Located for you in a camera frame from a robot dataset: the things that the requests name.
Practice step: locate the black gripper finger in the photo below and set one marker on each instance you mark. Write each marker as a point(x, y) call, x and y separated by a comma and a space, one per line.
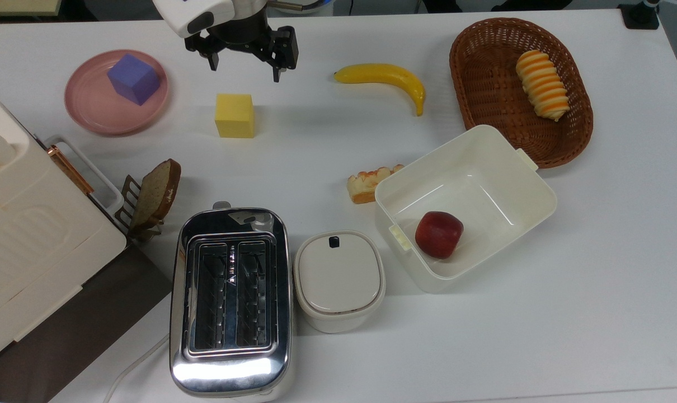
point(282, 47)
point(207, 45)

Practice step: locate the black gripper body silver ring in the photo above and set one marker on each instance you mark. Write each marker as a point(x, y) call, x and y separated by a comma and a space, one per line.
point(243, 31)

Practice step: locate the purple cube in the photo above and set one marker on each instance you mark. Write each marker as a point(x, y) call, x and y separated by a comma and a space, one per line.
point(134, 78)

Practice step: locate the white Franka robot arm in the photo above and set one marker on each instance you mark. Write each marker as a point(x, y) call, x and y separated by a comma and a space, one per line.
point(187, 11)

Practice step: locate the yellow cube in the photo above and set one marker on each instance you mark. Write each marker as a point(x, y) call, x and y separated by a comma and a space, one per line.
point(235, 115)

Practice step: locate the yellow banana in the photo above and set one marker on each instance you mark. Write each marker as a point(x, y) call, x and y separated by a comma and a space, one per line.
point(383, 74)

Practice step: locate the pink plate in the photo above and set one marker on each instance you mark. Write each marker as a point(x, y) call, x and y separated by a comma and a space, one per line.
point(92, 112)

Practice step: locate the orange and white pastry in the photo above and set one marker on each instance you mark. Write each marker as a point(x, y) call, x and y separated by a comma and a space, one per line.
point(366, 184)

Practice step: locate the metal toast rack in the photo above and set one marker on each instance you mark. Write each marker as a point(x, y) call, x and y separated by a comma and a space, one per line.
point(127, 196)

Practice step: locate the brown wicker basket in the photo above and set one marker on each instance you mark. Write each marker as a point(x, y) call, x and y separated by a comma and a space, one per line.
point(484, 84)

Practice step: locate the white plastic container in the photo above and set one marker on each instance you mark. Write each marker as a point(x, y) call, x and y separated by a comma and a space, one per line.
point(484, 168)

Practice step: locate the small white lidded canister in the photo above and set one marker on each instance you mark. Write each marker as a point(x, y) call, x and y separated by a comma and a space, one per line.
point(338, 280)

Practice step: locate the red apple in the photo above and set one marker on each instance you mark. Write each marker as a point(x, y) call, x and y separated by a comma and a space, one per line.
point(439, 235)

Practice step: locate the cream toy cabinet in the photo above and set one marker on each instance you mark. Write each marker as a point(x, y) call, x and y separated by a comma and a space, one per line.
point(36, 240)

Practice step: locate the orange striped bread roll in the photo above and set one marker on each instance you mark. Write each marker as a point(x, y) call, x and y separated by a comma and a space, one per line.
point(542, 84)

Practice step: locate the chrome and cream toaster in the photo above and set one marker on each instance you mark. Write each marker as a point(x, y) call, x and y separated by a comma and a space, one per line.
point(232, 369)

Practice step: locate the black camera stand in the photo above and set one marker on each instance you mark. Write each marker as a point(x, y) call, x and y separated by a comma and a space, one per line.
point(640, 17)

